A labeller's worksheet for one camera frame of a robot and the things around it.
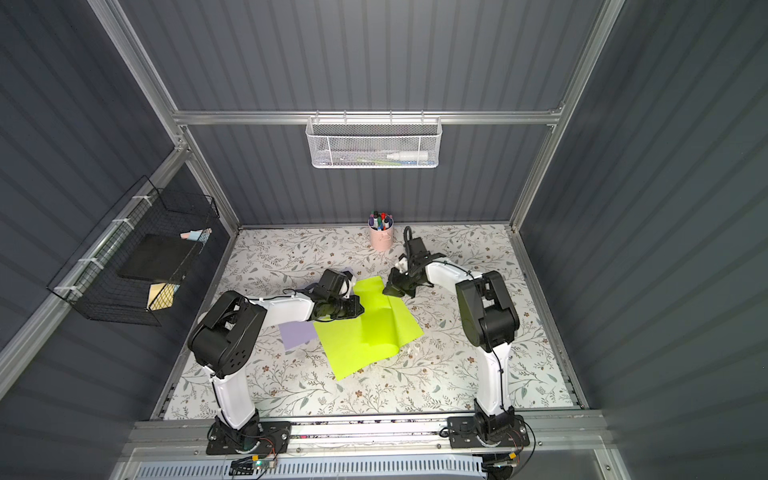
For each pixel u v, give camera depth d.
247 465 0.71
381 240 1.08
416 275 0.76
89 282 0.62
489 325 0.55
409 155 0.93
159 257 0.74
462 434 0.73
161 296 0.61
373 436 0.75
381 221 1.05
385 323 0.93
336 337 0.90
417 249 0.82
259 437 0.72
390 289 0.86
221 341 0.52
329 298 0.78
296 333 0.91
